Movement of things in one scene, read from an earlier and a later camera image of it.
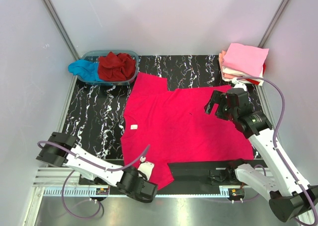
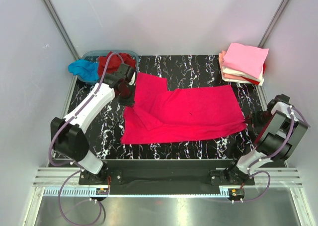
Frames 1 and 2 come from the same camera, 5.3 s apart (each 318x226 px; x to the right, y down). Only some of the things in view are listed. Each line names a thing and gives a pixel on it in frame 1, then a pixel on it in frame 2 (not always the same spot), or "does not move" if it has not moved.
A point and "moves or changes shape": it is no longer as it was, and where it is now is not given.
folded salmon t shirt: x=224 y=75 does not move
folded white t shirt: x=226 y=70 does not move
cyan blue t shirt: x=87 y=69 does not move
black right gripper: x=218 y=97 → x=254 y=119
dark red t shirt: x=114 y=67 does not move
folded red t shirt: x=255 y=82 does not move
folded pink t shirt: x=245 y=58 does not move
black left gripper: x=135 y=196 → x=130 y=101
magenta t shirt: x=161 y=126 moves or changes shape
